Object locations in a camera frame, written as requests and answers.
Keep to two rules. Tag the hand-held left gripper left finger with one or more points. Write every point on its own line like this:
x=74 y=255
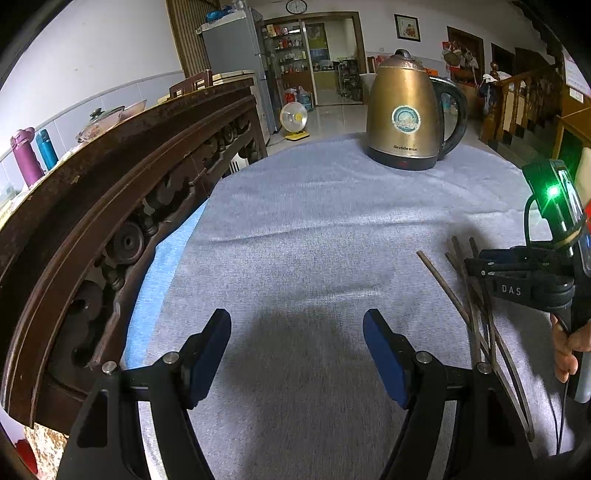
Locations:
x=207 y=360

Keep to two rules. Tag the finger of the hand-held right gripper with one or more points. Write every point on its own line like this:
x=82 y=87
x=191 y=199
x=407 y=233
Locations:
x=521 y=257
x=489 y=270

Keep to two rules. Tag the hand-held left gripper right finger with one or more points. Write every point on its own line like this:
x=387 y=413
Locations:
x=383 y=355

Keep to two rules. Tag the bundle of dark chopsticks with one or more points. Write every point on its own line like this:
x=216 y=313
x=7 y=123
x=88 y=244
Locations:
x=466 y=314

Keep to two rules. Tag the person's right hand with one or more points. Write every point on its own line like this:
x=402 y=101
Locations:
x=564 y=350

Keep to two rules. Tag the blue table cloth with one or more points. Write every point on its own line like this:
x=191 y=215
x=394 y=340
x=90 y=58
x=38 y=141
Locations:
x=161 y=277

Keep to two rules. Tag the wooden stair railing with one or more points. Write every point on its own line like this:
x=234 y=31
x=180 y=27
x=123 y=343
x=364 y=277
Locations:
x=521 y=106

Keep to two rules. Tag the grey table cloth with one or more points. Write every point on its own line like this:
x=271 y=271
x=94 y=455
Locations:
x=300 y=240

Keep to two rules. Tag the carved wooden sideboard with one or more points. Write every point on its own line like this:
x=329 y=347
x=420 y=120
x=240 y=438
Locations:
x=92 y=221

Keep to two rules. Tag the gold electric kettle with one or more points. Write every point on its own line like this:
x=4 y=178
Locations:
x=401 y=110

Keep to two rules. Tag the gold patterned board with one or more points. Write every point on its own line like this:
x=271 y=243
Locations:
x=44 y=452

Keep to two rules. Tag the small floor fan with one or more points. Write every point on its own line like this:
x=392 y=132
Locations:
x=294 y=119

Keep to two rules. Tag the blue water jug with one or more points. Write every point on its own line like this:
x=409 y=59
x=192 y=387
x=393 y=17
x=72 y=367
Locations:
x=305 y=99

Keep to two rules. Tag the glass pot lid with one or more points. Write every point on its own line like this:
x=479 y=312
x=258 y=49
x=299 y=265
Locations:
x=99 y=122

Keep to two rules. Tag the blue thermos bottle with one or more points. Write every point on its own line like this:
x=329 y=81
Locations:
x=47 y=150

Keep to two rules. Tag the purple thermos bottle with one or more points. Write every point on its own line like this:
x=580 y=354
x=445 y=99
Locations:
x=27 y=159

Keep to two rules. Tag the wooden chair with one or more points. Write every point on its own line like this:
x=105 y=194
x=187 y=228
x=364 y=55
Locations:
x=191 y=84

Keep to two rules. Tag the white chest freezer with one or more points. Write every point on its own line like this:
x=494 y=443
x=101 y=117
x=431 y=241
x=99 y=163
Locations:
x=235 y=76

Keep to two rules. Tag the glass shelf cabinet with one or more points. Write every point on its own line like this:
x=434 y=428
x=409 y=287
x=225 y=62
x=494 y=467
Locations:
x=284 y=50

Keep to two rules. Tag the grey refrigerator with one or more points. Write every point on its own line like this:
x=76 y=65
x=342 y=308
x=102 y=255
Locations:
x=235 y=50

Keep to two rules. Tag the brown wooden door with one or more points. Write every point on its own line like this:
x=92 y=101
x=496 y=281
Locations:
x=189 y=37

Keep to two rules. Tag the wall calendar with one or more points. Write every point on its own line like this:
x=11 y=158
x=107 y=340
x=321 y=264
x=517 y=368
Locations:
x=577 y=69

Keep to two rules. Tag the framed wall picture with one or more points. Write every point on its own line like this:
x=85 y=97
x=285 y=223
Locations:
x=407 y=27

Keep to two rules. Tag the round wall clock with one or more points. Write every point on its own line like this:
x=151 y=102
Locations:
x=296 y=5

